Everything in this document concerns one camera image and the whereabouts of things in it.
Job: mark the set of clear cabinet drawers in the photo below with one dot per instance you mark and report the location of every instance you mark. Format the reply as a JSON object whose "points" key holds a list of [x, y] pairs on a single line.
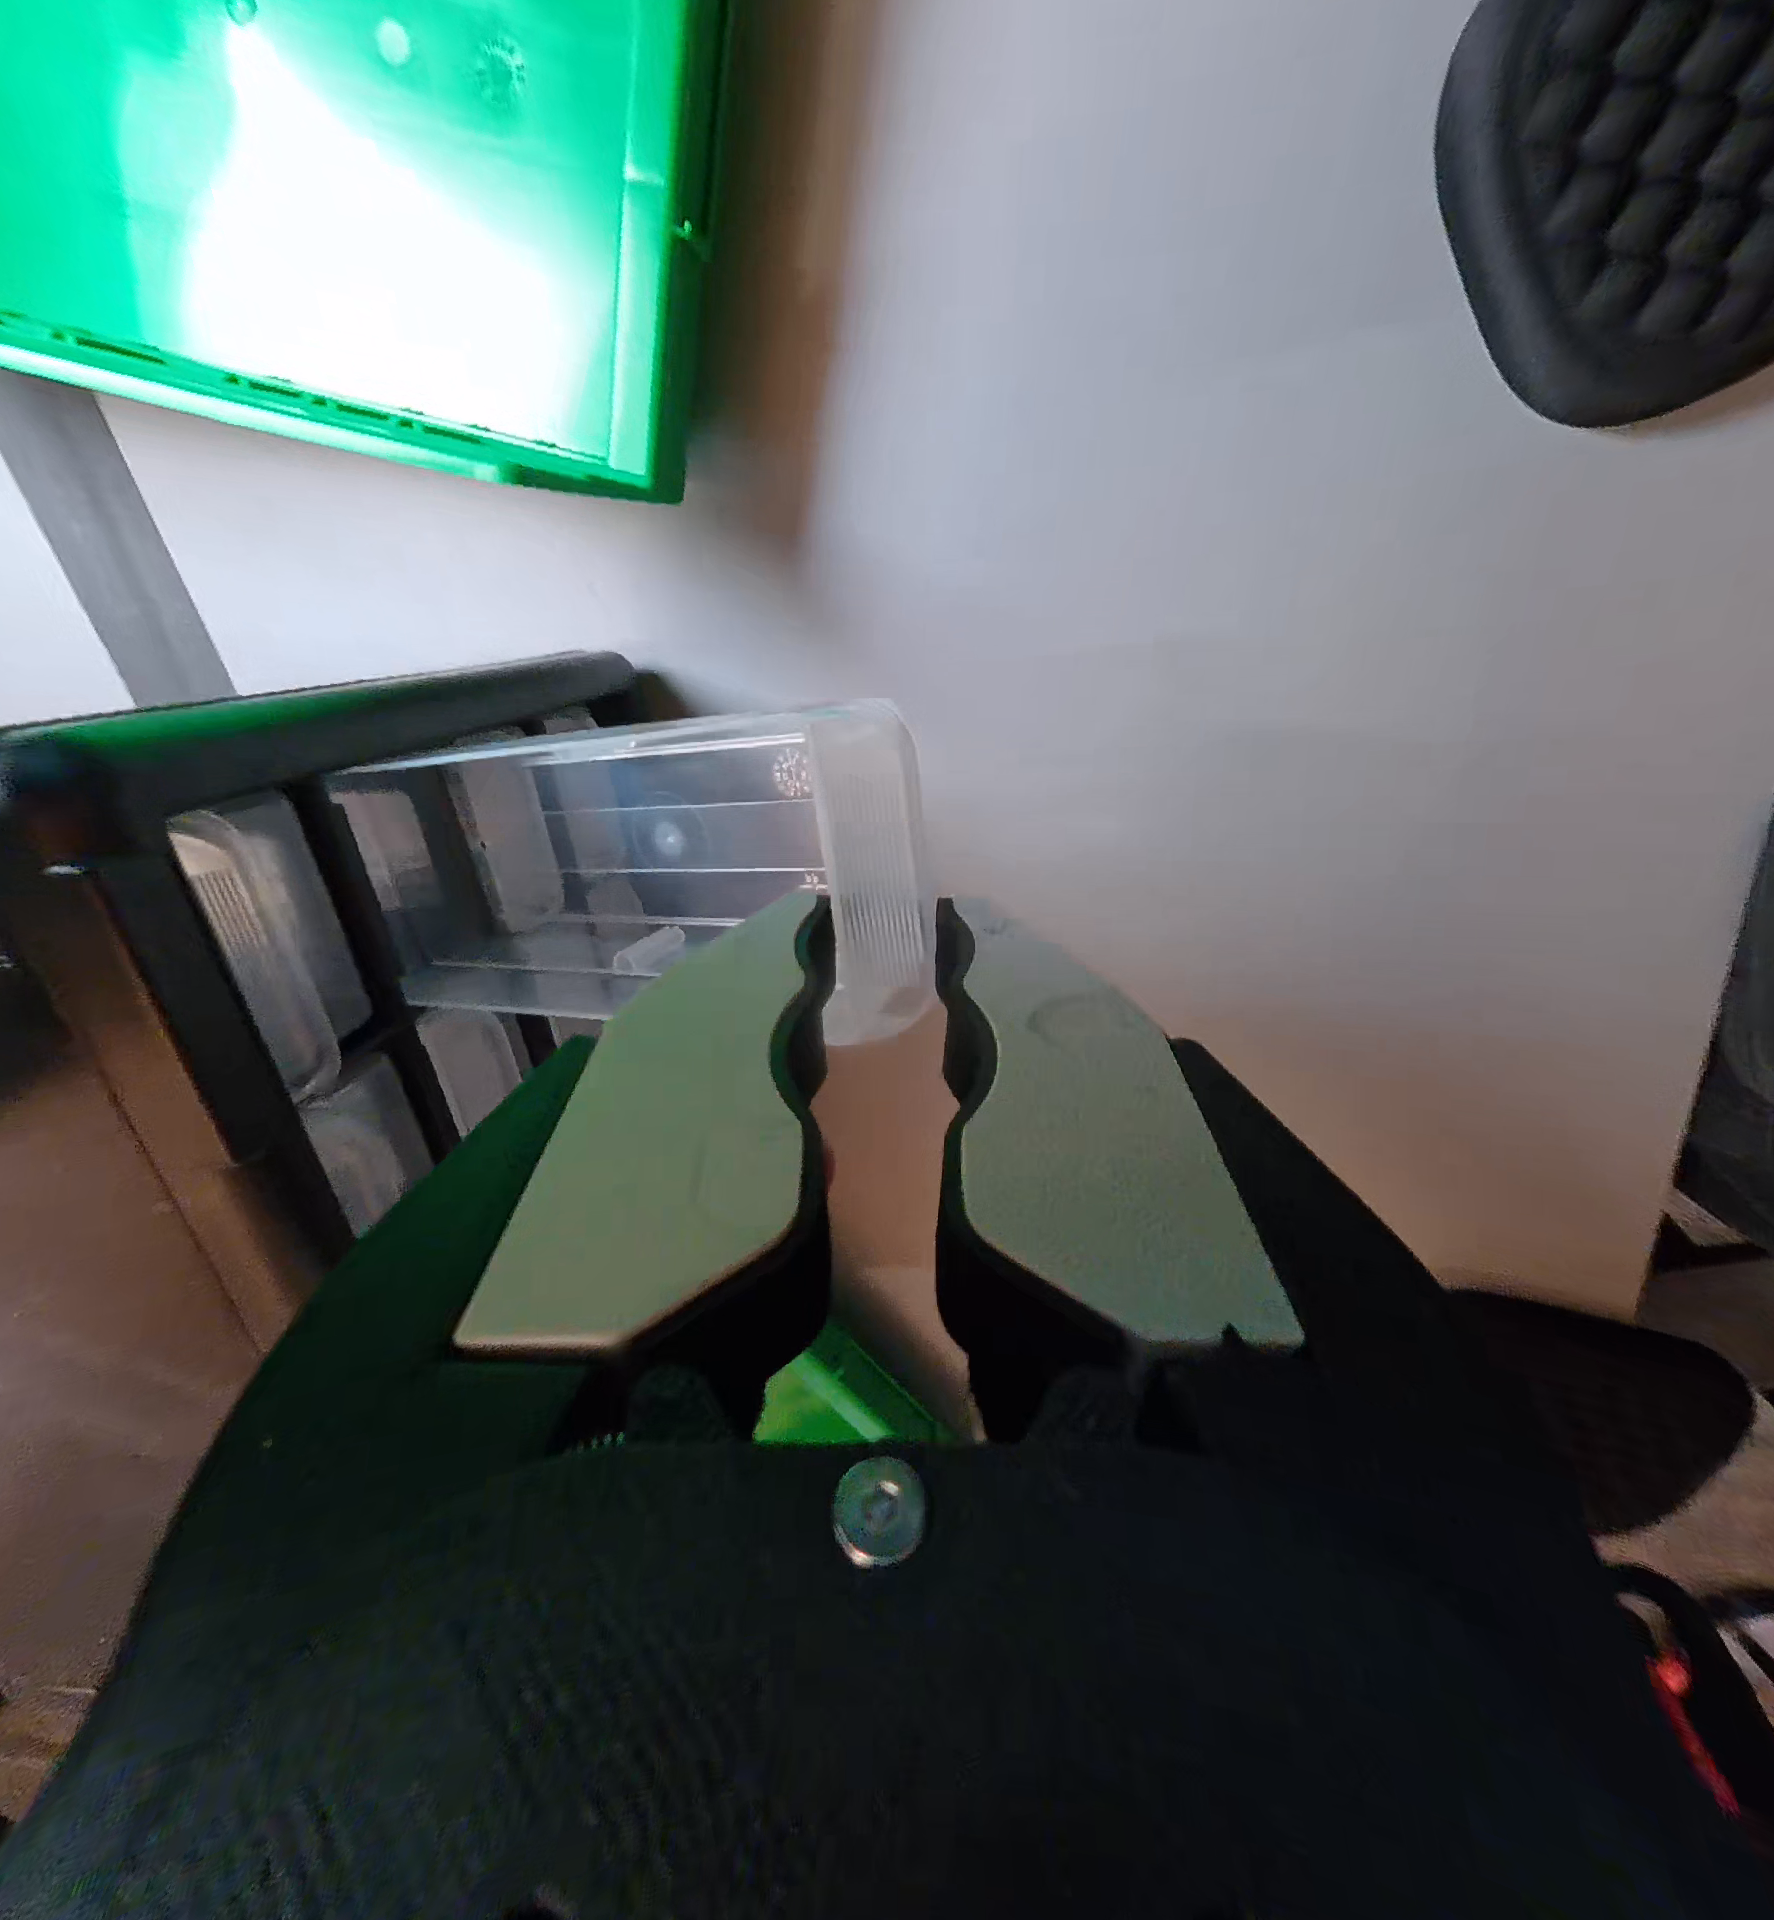
{"points": [[251, 931]]}

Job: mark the green plastic bin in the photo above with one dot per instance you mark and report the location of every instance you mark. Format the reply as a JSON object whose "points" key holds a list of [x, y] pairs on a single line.
{"points": [[842, 1394], [77, 180]]}

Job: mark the black drawer cabinet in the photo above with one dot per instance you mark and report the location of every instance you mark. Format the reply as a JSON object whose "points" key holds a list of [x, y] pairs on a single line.
{"points": [[302, 721]]}

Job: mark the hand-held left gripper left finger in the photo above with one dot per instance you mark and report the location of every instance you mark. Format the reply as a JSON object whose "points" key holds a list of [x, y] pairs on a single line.
{"points": [[646, 1171]]}

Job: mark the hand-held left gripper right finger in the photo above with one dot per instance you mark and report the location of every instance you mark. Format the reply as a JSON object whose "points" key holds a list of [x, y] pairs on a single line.
{"points": [[1113, 1201]]}

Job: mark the grey tape strip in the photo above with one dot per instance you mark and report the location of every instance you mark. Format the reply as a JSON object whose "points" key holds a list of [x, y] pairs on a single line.
{"points": [[93, 524]]}

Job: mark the clear plastic drawer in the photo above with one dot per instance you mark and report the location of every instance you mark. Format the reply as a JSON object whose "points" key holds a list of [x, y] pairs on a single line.
{"points": [[676, 825]]}

